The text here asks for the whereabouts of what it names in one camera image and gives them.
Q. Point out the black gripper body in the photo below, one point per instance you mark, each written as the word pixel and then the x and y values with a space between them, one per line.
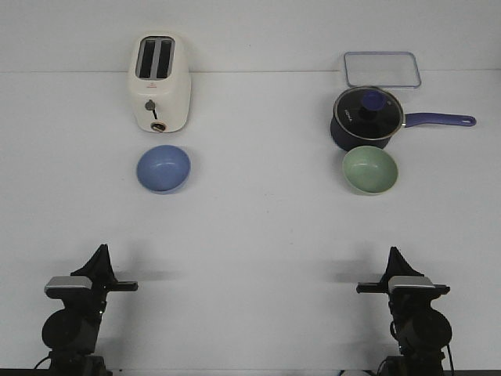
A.
pixel 404 303
pixel 93 298

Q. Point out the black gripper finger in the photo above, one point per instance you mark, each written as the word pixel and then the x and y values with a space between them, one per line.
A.
pixel 108 272
pixel 401 266
pixel 391 264
pixel 92 267

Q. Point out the green bowl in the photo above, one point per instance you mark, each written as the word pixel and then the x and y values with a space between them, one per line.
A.
pixel 369 170

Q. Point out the blue bowl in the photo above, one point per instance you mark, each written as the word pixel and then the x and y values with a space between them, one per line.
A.
pixel 163 169

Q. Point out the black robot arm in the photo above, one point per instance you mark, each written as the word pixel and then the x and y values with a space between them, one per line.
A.
pixel 422 332
pixel 71 333

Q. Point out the dark blue saucepan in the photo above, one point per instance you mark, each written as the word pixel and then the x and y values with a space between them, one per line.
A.
pixel 377 131

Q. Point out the glass pot lid blue knob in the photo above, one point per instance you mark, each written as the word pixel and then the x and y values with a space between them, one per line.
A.
pixel 366 101

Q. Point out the clear rectangular container lid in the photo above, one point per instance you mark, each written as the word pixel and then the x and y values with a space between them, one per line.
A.
pixel 385 69

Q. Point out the cream two-slot toaster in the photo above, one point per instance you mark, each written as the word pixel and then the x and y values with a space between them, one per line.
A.
pixel 159 82

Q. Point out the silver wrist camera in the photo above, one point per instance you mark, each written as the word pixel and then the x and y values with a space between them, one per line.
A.
pixel 63 286
pixel 409 285

